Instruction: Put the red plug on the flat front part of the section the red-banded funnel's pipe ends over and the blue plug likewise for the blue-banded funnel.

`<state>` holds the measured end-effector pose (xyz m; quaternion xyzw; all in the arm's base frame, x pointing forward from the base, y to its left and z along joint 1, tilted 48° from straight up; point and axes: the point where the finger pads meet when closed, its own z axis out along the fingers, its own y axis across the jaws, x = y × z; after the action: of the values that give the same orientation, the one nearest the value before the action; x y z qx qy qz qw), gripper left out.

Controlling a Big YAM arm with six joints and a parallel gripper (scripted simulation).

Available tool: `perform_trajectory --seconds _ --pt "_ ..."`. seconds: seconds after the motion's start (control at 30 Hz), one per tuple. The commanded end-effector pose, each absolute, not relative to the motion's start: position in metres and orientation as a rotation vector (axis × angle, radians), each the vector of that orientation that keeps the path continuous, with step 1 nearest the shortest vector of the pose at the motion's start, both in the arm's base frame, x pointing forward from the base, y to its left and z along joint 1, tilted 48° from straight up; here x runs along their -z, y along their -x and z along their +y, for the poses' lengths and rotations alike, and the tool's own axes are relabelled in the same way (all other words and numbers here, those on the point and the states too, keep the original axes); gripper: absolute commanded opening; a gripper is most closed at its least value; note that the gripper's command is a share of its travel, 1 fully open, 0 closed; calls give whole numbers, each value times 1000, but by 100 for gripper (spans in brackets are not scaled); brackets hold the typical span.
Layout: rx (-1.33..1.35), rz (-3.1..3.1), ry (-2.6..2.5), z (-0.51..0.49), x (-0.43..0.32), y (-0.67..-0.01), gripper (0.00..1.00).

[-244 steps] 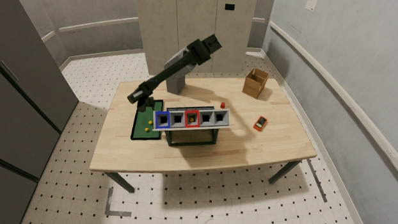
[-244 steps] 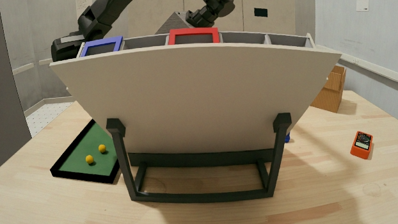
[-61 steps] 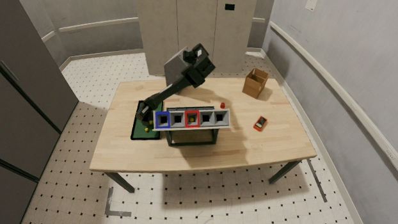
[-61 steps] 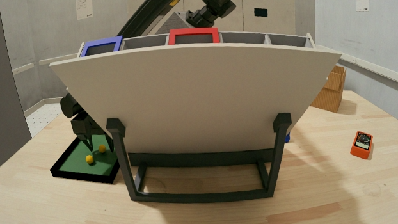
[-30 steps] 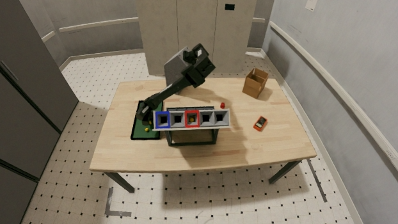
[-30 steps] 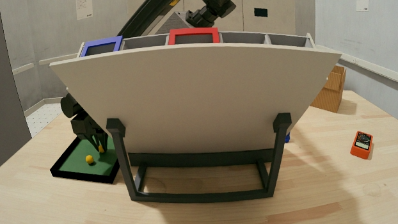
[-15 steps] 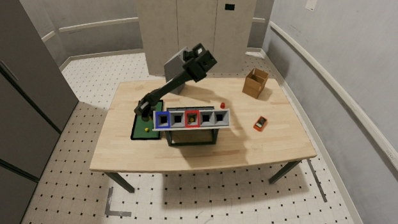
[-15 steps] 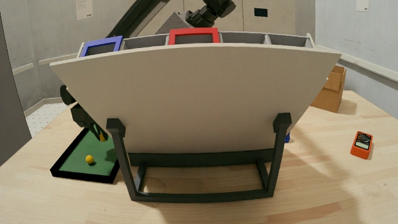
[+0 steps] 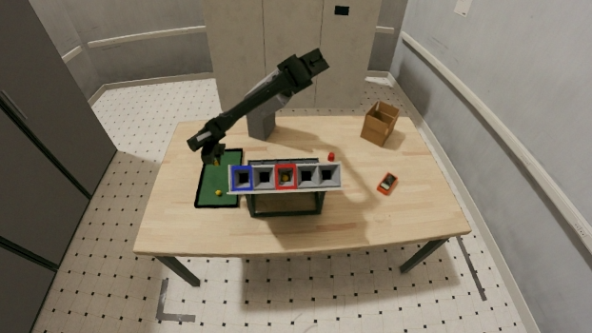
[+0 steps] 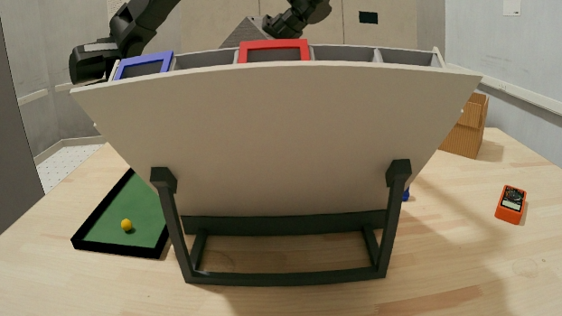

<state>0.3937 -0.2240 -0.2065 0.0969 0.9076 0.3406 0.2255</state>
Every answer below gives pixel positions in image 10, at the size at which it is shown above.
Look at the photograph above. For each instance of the yellow marble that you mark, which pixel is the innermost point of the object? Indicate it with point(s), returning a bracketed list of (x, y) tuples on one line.
[(126, 224)]

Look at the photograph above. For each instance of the white curved cover panel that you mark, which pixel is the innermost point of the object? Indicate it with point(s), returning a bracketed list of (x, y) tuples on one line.
[(280, 146)]

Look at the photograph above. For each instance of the green tray with black rim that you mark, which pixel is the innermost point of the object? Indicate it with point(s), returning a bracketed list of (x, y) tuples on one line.
[(131, 198)]

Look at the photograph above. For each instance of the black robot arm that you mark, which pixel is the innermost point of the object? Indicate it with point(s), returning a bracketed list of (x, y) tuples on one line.
[(130, 34)]

